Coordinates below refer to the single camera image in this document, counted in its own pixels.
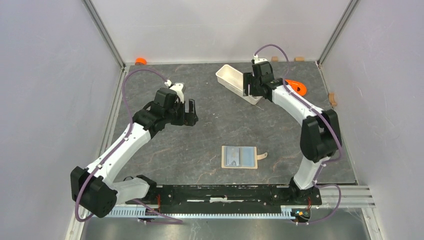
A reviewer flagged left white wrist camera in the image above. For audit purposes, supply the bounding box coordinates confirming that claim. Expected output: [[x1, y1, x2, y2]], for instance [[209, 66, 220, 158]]
[[164, 79, 185, 103]]

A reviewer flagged grey credit card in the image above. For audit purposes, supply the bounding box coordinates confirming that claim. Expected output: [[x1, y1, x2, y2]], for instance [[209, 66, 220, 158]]
[[224, 146, 240, 167]]

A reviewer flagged white plastic bin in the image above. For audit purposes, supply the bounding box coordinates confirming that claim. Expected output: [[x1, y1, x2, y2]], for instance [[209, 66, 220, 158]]
[[215, 64, 262, 105]]

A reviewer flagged slotted cable duct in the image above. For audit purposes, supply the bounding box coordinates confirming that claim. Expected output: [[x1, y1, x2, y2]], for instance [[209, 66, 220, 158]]
[[105, 207, 294, 220]]

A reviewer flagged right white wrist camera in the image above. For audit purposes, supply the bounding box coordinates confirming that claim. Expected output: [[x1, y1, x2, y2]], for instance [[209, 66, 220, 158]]
[[251, 55, 268, 64]]

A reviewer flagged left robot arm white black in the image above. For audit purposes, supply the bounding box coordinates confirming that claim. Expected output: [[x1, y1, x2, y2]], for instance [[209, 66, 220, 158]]
[[70, 83, 199, 218]]

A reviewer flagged beige card holder wallet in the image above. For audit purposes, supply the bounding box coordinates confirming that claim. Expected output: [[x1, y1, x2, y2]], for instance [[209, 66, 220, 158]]
[[221, 145, 268, 169]]

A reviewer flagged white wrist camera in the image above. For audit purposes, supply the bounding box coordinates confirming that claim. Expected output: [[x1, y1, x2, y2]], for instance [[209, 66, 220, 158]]
[[251, 55, 268, 64], [164, 79, 185, 103]]

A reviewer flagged wooden block right wall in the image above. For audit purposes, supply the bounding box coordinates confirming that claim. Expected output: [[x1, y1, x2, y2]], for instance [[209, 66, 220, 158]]
[[328, 92, 338, 107]]

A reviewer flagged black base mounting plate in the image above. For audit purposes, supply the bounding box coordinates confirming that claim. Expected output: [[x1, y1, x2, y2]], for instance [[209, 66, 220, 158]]
[[141, 184, 322, 214]]

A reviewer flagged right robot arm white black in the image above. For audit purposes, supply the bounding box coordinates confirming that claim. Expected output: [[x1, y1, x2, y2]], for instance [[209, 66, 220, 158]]
[[242, 59, 342, 204]]

